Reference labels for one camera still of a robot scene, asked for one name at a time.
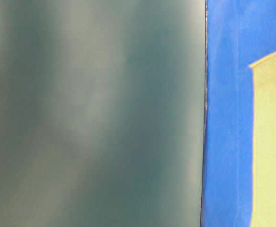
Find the orange towel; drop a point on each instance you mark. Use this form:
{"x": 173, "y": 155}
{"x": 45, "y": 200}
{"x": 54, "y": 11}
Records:
{"x": 264, "y": 142}

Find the blue table cloth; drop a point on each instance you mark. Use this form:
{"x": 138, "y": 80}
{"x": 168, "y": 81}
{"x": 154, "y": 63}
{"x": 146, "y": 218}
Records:
{"x": 238, "y": 34}

